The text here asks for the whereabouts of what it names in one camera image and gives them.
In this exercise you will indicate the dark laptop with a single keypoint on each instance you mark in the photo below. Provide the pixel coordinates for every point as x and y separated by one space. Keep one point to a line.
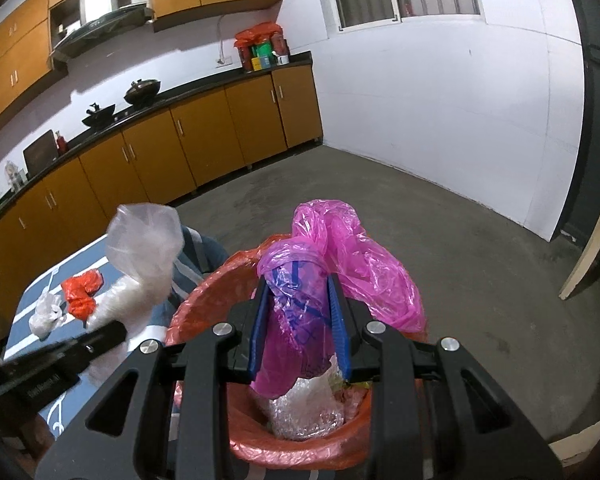
40 155

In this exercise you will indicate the red plastic bag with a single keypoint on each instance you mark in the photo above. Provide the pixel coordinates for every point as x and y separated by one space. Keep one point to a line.
80 295

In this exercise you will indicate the red bottle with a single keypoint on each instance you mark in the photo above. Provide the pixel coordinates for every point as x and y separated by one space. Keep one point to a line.
61 145

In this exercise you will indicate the translucent white plastic bag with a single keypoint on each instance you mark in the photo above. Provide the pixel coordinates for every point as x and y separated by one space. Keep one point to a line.
140 240

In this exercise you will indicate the red plastic basket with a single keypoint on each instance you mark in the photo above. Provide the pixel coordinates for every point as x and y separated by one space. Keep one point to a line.
200 300

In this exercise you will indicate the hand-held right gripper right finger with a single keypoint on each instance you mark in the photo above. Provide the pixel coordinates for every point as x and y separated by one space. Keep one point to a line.
341 332

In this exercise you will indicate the blue striped tablecloth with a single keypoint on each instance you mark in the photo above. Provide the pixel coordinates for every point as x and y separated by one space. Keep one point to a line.
205 255

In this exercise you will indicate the pale wooden plank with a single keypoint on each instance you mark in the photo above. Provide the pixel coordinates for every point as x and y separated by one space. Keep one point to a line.
590 255

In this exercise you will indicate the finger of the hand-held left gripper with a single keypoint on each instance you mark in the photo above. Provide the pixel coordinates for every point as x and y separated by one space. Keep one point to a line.
102 340

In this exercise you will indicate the steel range hood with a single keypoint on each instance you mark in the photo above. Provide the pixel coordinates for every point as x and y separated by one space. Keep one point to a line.
105 20

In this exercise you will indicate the white wall socket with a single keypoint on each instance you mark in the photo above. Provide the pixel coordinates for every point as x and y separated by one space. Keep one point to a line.
224 61

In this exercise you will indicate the black bowl on counter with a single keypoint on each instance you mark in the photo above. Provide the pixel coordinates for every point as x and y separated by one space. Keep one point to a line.
99 117

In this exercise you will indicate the magenta plastic bag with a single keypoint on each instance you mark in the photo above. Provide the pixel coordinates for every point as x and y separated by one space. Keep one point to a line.
375 280

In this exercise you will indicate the small white cup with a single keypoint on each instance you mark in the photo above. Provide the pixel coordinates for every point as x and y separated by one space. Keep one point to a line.
282 59

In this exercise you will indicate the clear crinkled plastic bag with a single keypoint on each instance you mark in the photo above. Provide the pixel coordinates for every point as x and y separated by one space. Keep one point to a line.
305 410

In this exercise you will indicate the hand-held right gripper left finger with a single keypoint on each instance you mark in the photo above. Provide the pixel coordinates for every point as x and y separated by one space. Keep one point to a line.
257 332

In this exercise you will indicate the small white plastic bag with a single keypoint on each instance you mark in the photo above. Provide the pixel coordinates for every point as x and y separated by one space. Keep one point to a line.
45 317

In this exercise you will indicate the dark door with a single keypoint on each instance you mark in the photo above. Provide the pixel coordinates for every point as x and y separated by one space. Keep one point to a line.
595 110

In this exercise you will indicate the green box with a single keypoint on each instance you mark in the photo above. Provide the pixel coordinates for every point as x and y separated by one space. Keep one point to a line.
262 57

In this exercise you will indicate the black kitchen countertop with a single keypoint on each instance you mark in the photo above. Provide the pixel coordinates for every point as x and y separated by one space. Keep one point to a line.
200 85

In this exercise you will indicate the clear jar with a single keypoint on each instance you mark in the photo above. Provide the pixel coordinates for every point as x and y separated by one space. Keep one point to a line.
15 177

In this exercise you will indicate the red bag of groceries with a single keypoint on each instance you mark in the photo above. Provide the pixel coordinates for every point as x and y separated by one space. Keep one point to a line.
260 35

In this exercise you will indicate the brown lower kitchen cabinets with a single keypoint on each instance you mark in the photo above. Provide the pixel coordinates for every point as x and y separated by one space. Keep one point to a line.
205 130

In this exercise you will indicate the dark wok with lid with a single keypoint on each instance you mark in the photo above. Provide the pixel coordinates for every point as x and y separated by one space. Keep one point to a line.
142 92

